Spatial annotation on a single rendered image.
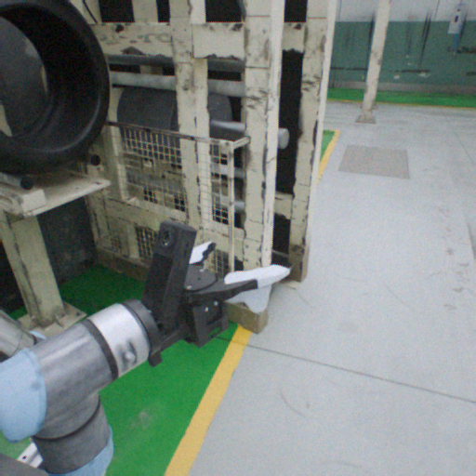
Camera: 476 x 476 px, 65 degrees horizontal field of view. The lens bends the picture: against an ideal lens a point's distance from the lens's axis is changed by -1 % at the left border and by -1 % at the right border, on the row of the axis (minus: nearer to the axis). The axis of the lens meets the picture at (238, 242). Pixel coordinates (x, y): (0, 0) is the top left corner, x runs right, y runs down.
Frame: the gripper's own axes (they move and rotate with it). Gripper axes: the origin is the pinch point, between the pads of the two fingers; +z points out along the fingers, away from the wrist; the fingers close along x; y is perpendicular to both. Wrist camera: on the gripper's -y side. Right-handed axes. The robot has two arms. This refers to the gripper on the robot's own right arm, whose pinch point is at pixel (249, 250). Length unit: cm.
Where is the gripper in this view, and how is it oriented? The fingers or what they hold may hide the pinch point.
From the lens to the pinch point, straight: 55.8
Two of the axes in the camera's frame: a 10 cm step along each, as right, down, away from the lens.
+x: 7.0, 2.4, -6.7
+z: 7.1, -3.6, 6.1
